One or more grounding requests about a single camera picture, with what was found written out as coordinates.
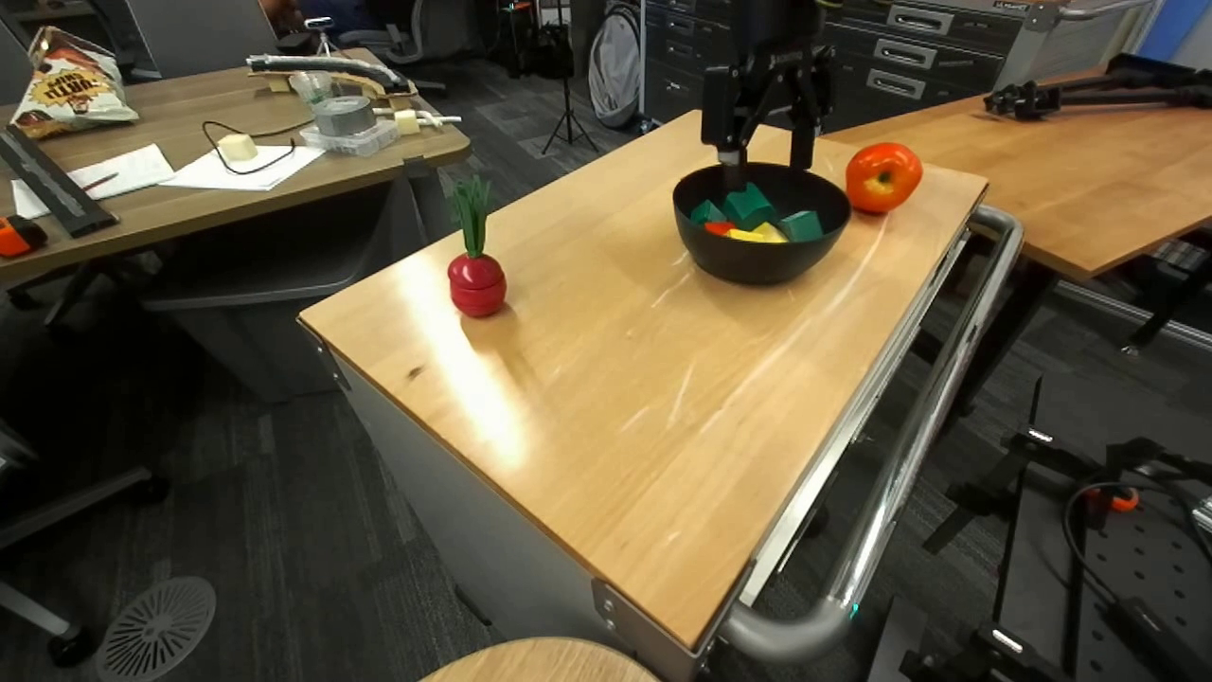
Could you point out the white paper sheet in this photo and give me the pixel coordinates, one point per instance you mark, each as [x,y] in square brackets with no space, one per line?
[265,167]

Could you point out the small green wooden cube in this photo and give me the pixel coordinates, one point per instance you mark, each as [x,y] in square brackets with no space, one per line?
[801,223]

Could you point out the yellow wooden block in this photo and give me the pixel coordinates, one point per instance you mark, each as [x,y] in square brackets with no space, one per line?
[763,233]

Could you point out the orange toy apple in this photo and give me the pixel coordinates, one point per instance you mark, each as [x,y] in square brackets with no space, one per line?
[884,176]

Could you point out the orange wooden cube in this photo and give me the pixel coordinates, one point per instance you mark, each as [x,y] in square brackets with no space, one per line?
[722,227]

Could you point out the black bowl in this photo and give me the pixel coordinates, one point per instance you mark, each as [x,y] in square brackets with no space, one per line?
[759,262]

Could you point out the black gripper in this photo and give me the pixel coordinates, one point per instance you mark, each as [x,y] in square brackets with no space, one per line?
[741,92]

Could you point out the snack chip bag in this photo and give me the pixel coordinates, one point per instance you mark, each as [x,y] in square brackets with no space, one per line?
[73,82]

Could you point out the wooden office desk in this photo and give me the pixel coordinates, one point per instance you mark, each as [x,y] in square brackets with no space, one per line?
[201,195]

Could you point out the black drawer cabinet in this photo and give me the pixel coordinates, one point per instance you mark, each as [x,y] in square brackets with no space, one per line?
[889,55]

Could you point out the metal cart handle bar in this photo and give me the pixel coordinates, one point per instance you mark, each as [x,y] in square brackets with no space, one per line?
[807,635]

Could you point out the red toy radish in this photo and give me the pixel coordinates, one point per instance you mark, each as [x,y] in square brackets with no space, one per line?
[475,279]

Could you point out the round wooden stool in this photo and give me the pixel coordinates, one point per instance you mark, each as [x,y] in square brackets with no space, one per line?
[542,660]

